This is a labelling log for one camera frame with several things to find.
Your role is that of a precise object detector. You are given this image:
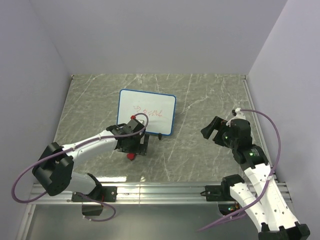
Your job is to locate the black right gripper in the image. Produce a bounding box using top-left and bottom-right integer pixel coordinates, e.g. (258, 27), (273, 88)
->
(200, 115), (238, 149)

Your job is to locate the red bone-shaped eraser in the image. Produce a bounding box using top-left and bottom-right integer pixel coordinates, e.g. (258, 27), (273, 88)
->
(126, 153), (137, 161)

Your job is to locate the blue framed whiteboard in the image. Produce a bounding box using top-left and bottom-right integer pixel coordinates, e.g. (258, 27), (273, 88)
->
(116, 89), (177, 136)

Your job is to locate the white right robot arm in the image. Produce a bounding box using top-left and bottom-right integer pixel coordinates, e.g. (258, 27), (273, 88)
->
(201, 114), (311, 240)

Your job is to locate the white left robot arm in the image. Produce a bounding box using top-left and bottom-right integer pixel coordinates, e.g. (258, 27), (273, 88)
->
(32, 117), (149, 201)

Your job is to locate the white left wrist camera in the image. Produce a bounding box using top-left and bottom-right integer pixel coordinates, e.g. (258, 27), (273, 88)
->
(130, 115), (146, 126)

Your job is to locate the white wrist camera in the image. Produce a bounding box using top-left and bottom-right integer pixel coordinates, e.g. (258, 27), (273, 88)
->
(130, 115), (146, 126)
(226, 107), (246, 127)

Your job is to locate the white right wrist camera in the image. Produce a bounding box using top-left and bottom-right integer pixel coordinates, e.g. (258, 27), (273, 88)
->
(226, 107), (246, 127)

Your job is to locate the aluminium mounting rail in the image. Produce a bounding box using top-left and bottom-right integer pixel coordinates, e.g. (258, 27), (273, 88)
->
(27, 181), (293, 206)

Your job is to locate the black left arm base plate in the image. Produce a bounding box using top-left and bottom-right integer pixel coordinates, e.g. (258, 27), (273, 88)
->
(71, 186), (118, 203)

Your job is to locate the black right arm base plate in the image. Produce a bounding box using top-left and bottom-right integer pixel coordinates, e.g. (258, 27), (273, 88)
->
(200, 185), (234, 202)

